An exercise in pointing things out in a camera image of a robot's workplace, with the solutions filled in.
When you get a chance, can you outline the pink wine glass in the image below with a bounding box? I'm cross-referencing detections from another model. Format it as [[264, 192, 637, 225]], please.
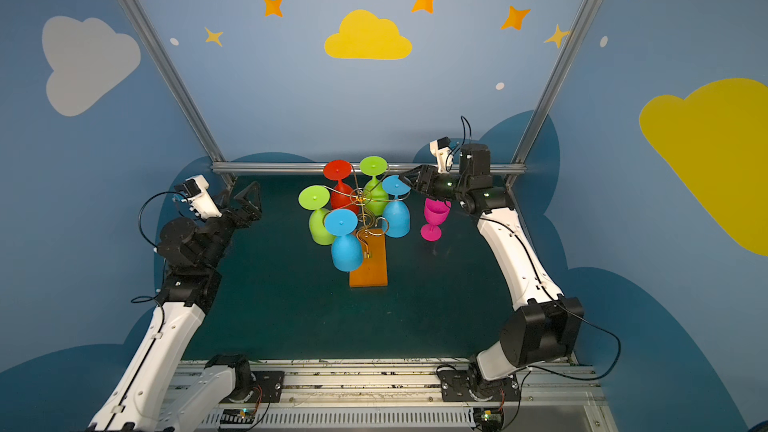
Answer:
[[420, 198, 451, 242]]

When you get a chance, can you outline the blue wine glass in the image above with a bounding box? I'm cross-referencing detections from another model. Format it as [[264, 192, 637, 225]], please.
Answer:
[[324, 209, 364, 273], [382, 175, 411, 238]]

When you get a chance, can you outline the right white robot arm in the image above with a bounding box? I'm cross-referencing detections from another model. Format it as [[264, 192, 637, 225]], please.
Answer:
[[400, 137, 584, 382]]

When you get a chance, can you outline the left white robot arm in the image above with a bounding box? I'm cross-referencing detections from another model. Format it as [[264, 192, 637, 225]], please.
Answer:
[[88, 175, 262, 431]]

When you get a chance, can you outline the back green wine glass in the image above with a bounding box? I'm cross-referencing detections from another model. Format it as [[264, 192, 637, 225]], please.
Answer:
[[360, 156, 389, 216]]

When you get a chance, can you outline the green wine glass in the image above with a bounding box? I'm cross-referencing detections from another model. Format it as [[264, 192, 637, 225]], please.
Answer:
[[298, 185, 336, 246], [360, 156, 389, 216]]

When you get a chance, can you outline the front green wine glass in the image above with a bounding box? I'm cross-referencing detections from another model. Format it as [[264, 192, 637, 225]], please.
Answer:
[[298, 185, 336, 246]]

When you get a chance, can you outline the red wine glass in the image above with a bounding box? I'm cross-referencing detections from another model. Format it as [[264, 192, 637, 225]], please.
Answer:
[[323, 160, 359, 214]]

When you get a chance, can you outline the orange wooden rack base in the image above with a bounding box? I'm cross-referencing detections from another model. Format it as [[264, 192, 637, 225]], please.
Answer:
[[349, 228, 388, 288]]

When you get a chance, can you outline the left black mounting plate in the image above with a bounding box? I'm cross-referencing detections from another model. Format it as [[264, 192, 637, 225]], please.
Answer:
[[226, 371, 285, 404]]

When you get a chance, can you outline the black mounting plate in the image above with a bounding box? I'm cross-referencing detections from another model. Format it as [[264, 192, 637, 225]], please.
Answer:
[[226, 371, 285, 404], [436, 368, 521, 403]]

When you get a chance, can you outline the left small circuit board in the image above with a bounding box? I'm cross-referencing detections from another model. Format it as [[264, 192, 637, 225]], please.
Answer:
[[217, 408, 257, 431]]

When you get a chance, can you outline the small circuit board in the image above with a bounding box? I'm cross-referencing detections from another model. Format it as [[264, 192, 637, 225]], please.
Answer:
[[472, 408, 504, 432], [217, 408, 257, 431]]

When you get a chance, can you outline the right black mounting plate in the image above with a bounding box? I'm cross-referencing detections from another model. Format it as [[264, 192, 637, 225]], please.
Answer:
[[436, 368, 521, 403]]

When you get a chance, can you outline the right small circuit board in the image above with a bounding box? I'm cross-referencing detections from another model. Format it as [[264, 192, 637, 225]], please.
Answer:
[[472, 408, 504, 432]]

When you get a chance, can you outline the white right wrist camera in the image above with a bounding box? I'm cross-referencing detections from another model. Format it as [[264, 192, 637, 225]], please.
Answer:
[[429, 137, 453, 174]]

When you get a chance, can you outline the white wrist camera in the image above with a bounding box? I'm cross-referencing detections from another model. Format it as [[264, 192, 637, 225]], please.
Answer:
[[429, 137, 453, 174], [174, 175, 222, 220]]

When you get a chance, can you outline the horizontal aluminium back rail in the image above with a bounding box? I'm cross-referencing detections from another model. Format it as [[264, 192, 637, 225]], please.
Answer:
[[211, 162, 526, 176]]

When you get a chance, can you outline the gold wire glass rack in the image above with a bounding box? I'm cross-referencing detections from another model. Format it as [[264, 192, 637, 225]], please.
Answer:
[[323, 161, 411, 273]]

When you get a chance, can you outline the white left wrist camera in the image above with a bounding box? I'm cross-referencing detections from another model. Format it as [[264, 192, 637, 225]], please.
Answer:
[[174, 175, 222, 220]]

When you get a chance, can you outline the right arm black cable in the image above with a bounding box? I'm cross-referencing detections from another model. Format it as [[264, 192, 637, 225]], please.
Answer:
[[455, 115, 622, 382]]

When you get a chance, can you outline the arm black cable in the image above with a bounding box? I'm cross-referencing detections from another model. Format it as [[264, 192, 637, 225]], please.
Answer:
[[455, 115, 622, 382], [130, 190, 187, 337]]

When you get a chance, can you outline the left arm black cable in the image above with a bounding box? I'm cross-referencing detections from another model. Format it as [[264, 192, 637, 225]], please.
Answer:
[[130, 190, 187, 337]]

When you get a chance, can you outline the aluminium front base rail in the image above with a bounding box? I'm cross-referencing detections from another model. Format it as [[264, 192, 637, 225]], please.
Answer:
[[98, 358, 601, 432]]

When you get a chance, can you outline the right aluminium corner post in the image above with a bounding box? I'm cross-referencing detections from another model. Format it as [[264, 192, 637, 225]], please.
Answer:
[[505, 0, 604, 193]]

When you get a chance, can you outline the aluminium corner post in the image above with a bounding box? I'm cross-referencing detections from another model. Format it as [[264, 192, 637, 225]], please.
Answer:
[[117, 0, 226, 165], [505, 0, 604, 193]]

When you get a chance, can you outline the left aluminium corner post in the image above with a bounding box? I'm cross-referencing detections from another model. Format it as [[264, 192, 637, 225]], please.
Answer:
[[117, 0, 226, 165]]

